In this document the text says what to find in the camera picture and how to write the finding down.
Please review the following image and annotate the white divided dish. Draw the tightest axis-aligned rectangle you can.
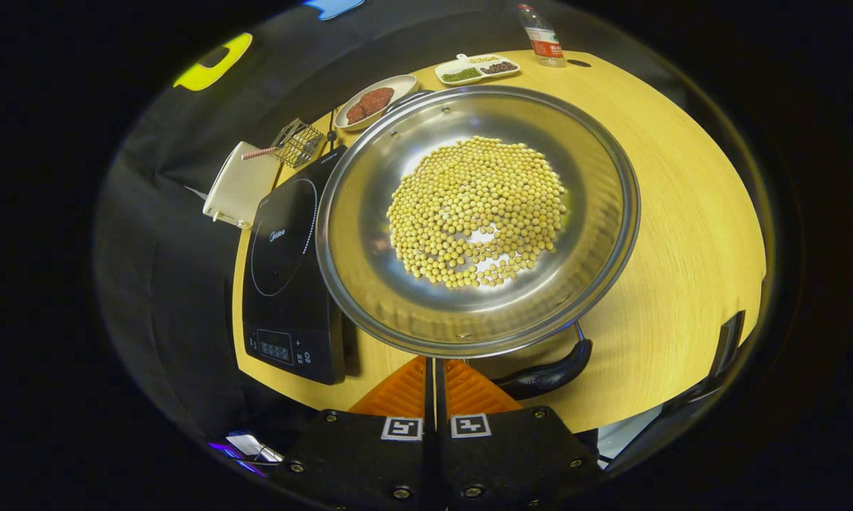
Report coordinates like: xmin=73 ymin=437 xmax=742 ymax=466
xmin=435 ymin=53 xmax=521 ymax=87

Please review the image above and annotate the black induction cooktop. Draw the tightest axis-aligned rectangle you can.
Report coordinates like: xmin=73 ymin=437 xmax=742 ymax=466
xmin=242 ymin=145 xmax=349 ymax=385

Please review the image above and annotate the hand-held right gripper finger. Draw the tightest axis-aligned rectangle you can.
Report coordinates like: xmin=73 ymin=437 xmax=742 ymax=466
xmin=435 ymin=358 xmax=601 ymax=511
xmin=270 ymin=356 xmax=436 ymax=511

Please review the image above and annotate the pile of red beans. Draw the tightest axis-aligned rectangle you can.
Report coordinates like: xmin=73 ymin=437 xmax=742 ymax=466
xmin=346 ymin=87 xmax=395 ymax=126

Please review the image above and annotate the stainless steel pot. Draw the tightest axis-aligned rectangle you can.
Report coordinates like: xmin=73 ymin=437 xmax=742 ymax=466
xmin=315 ymin=85 xmax=642 ymax=402

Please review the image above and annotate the black frame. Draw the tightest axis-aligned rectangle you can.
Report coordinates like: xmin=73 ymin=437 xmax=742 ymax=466
xmin=664 ymin=310 xmax=748 ymax=427

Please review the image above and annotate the wire mesh basket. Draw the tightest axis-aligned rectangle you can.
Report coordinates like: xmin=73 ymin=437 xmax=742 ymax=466
xmin=270 ymin=119 xmax=326 ymax=169

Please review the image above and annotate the white toaster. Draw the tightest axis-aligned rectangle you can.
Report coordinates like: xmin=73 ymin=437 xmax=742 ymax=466
xmin=202 ymin=141 xmax=282 ymax=229

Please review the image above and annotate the white oval plate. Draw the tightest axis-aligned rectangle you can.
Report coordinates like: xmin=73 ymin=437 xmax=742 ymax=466
xmin=334 ymin=75 xmax=419 ymax=132

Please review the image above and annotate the clear plastic water bottle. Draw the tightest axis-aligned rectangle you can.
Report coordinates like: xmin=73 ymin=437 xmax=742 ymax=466
xmin=517 ymin=4 xmax=568 ymax=68

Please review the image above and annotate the pile of yellow soybeans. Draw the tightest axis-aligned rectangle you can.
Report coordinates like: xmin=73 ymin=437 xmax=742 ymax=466
xmin=386 ymin=136 xmax=569 ymax=290

